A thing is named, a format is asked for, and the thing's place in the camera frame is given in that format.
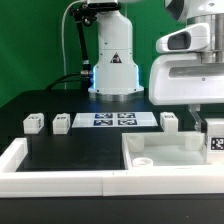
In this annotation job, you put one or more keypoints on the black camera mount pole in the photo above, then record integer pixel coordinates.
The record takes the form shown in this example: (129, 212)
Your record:
(84, 17)

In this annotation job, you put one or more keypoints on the white tag sheet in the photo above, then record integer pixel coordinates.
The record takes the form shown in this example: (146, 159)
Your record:
(114, 119)

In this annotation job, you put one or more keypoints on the white square table top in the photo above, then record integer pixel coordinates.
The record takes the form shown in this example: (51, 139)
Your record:
(160, 149)

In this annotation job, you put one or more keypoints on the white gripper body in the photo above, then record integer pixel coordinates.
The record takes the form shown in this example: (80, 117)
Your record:
(177, 79)

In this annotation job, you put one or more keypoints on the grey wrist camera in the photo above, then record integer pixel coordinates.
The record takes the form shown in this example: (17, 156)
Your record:
(192, 38)

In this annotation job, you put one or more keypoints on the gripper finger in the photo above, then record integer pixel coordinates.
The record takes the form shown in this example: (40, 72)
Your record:
(196, 118)

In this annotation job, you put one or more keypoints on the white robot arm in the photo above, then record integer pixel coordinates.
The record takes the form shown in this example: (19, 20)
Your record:
(116, 74)

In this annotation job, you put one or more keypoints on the white U-shaped obstacle fence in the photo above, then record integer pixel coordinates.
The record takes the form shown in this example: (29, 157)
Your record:
(155, 181)

